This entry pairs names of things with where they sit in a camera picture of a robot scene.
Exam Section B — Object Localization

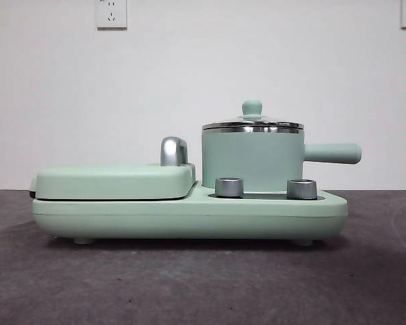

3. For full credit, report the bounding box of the silver control knob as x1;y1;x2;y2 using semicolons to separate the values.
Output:
286;178;318;200
215;177;244;198

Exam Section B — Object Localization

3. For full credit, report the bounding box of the glass lid with green knob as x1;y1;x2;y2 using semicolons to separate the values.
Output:
202;100;305;131

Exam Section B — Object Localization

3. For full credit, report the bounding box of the mint green grill cover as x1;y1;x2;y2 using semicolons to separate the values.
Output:
29;162;196;200

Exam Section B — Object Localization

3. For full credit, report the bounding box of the chrome grill cover handle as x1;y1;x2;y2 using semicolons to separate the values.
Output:
160;135;189;167

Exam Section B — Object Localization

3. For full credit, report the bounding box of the mint green breakfast machine base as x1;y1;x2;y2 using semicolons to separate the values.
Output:
32;179;349;245

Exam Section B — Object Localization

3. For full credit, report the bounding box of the mint green steamer pot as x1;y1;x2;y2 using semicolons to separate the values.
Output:
201;127;362;191

